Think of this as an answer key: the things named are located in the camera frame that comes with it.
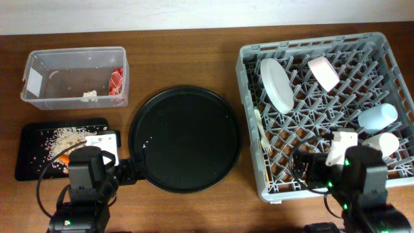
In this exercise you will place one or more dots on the white paper ball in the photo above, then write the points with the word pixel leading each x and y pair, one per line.
pixel 90 96

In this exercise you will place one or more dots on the orange carrot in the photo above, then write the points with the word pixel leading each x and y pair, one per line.
pixel 64 159

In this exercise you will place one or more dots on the food scraps pile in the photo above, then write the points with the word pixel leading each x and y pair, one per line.
pixel 53 141

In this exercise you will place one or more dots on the red snack wrapper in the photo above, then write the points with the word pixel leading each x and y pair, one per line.
pixel 116 81

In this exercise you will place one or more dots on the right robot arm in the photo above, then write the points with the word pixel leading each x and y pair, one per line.
pixel 354 175

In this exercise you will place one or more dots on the white plastic fork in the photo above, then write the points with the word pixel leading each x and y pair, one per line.
pixel 264 141

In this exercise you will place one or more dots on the round black serving tray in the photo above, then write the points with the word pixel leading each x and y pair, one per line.
pixel 184 140

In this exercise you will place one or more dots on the grey dishwasher rack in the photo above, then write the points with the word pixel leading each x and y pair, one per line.
pixel 369 76

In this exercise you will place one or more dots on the cream plastic cup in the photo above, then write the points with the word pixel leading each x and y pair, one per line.
pixel 387 143

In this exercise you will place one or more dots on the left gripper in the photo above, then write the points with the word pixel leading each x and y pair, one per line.
pixel 129 175

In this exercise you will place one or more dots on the grey plate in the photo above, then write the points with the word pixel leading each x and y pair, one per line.
pixel 277 85

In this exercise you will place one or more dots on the pink bowl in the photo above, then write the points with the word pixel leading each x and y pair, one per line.
pixel 324 72

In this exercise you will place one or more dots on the black rectangular tray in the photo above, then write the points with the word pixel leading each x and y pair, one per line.
pixel 29 146

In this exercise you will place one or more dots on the clear plastic waste bin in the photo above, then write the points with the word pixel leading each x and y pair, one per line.
pixel 57 78

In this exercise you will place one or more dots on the wooden chopstick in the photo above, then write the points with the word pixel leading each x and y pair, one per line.
pixel 267 180

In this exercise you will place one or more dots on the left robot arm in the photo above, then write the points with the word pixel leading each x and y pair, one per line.
pixel 95 174

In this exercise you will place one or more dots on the blue plastic cup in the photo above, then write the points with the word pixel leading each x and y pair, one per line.
pixel 377 118

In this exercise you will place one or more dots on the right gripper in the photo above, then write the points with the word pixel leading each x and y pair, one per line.
pixel 316 161

